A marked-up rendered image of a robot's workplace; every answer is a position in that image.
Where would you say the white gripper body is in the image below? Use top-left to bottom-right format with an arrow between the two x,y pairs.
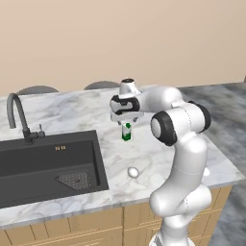
111,110 -> 145,125

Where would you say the green and white milk carton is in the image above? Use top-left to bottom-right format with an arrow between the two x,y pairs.
121,122 -> 133,141

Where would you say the dark grey sink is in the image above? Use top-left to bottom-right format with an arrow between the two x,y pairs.
0,129 -> 111,209

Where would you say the white egg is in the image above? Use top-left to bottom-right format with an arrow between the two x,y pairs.
127,166 -> 140,179

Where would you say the dark grey tap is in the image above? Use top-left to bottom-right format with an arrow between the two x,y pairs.
6,92 -> 46,145

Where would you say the light wooden cupboard door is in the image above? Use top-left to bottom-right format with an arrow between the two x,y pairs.
67,207 -> 125,246
0,216 -> 71,246
187,184 -> 234,246
122,201 -> 163,246

